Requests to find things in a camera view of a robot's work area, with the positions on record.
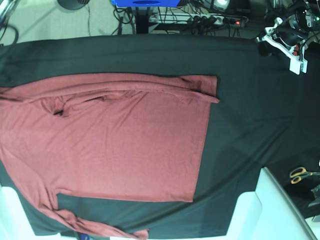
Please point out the yellow-handled scissors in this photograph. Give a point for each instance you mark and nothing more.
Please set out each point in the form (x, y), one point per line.
(300, 173)

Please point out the white foam block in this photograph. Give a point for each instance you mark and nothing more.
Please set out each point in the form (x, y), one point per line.
(268, 213)

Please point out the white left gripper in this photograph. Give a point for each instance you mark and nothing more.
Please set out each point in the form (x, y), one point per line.
(286, 36)

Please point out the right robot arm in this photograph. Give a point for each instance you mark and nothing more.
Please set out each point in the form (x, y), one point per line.
(7, 7)

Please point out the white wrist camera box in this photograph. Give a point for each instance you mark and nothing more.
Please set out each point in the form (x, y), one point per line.
(297, 66)

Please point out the black table leg post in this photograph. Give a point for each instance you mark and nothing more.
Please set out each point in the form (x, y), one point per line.
(142, 16)

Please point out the black round stand base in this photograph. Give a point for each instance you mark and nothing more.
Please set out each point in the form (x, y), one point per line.
(73, 4)

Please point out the blue plastic box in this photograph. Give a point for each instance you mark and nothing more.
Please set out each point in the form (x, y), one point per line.
(145, 3)

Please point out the red long-sleeve T-shirt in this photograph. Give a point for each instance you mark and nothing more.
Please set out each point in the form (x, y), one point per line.
(117, 136)

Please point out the white power strip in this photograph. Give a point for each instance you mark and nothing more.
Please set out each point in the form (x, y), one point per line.
(209, 19)

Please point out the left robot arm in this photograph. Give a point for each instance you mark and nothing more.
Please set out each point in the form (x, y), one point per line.
(307, 13)

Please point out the small black metal part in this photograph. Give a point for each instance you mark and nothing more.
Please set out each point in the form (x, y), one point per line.
(316, 193)

